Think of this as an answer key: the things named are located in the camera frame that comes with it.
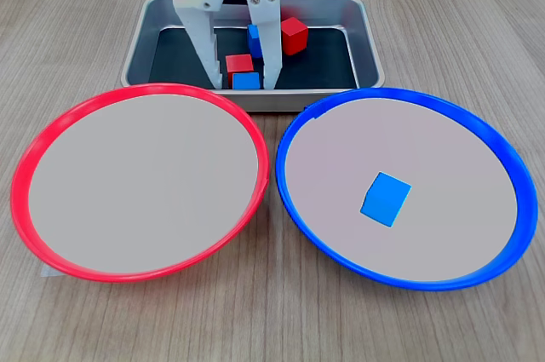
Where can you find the blue cube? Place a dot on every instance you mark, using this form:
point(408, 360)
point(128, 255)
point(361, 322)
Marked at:
point(246, 81)
point(385, 200)
point(254, 40)

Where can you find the red cube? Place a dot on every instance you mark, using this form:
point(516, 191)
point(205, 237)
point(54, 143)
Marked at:
point(294, 38)
point(238, 64)

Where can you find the black tray mat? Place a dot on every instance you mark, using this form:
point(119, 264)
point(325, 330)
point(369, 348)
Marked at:
point(323, 68)

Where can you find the steel tray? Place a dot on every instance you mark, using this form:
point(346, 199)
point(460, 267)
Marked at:
point(366, 38)

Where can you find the red-rimmed white plate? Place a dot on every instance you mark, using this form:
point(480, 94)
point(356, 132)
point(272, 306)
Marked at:
point(140, 183)

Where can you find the blue-rimmed white plate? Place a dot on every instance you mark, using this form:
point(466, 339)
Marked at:
point(447, 157)

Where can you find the clear tape piece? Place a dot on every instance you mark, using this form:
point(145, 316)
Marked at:
point(51, 272)

